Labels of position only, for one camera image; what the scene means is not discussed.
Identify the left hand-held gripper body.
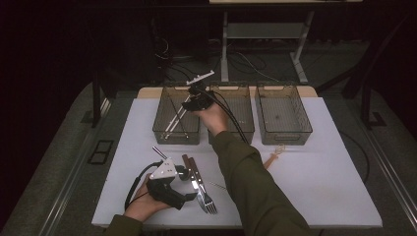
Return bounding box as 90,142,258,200
146,156,186,210

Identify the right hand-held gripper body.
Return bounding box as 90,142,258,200
185,69,216,112

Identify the translucent grey plastic bin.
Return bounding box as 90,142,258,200
255,82,314,147
151,82,204,146
207,82,256,146

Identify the person's right hand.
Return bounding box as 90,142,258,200
192,101,229,137

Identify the person's left hand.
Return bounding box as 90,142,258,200
123,178,173,223

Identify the small wooden spoon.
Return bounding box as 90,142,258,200
262,143,287,170

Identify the grey metal stand with shelf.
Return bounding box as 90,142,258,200
209,0,363,85

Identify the black metal stand leg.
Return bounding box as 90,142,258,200
91,70,117,129

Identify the black metal stand with brace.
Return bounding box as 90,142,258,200
342,13,417,131

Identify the wooden-handled knife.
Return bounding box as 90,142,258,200
181,153,210,214

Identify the wooden-handled fork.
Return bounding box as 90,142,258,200
188,156,219,215

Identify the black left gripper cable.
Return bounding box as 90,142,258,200
124,160,165,210

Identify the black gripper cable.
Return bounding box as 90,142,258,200
124,160,165,210
196,88,250,146

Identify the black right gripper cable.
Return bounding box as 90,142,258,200
196,88,250,146

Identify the bundle of floor cables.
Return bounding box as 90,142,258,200
151,35,279,83

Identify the black floor frame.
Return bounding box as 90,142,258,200
87,140,115,165

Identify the metal floor rail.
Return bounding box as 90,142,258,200
37,96,112,236
365,126,417,220

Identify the thin black floor cable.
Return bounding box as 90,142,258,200
338,130,371,185

